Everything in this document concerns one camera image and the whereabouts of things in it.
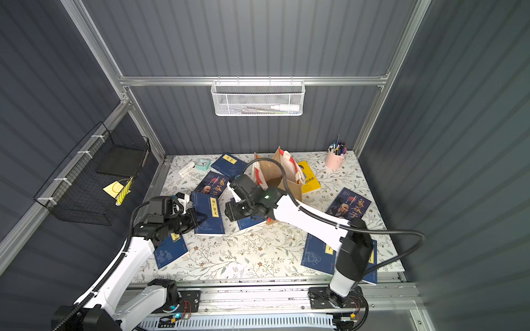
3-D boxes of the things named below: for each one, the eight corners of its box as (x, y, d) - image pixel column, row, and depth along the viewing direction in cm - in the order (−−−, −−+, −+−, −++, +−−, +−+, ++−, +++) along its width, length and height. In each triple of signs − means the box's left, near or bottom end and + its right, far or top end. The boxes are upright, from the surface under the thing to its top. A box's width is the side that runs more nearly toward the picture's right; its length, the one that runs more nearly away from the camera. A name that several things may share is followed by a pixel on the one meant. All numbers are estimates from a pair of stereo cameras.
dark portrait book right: (324, 211, 99) (325, 209, 98) (341, 188, 108) (342, 185, 106) (354, 230, 93) (356, 228, 91) (369, 204, 102) (371, 201, 100)
